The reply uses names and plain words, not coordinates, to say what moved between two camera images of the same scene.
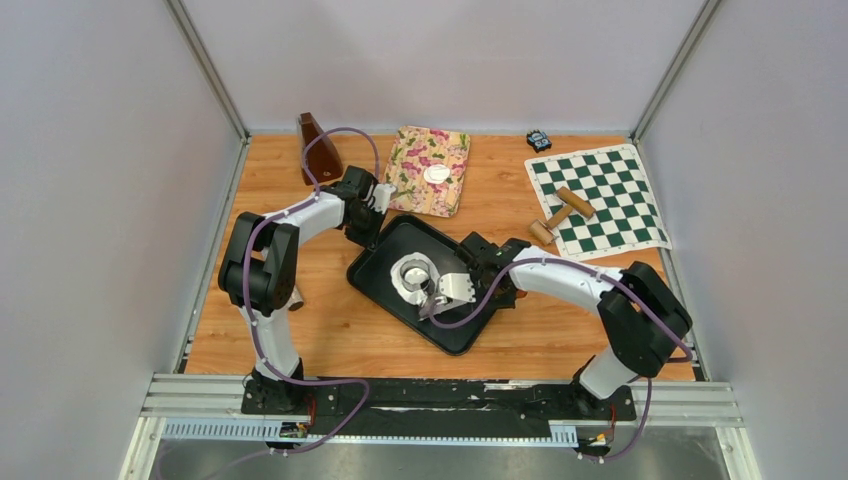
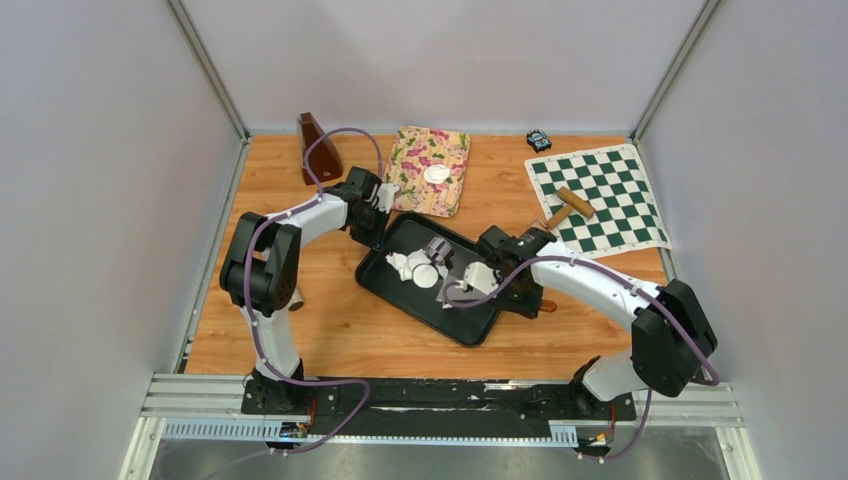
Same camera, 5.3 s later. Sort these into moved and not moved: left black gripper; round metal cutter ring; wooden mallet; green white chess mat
Moved: round metal cutter ring
Not moved: wooden mallet; green white chess mat; left black gripper
